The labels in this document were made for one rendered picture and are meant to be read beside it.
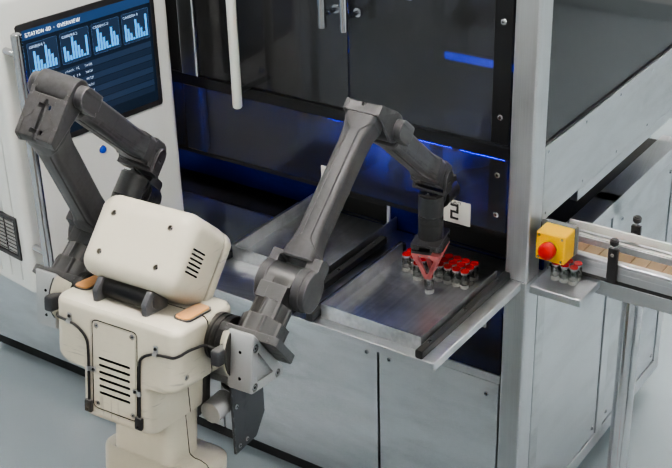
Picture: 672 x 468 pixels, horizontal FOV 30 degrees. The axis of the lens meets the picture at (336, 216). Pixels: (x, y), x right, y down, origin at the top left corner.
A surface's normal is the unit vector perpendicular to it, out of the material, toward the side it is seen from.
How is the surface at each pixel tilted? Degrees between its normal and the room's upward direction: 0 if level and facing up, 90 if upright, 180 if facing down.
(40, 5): 90
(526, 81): 90
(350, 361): 90
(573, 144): 90
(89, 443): 0
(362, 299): 0
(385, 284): 0
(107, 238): 47
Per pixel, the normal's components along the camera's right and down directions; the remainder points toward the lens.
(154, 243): -0.40, -0.31
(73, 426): -0.03, -0.89
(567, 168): 0.83, 0.24
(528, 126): -0.56, 0.39
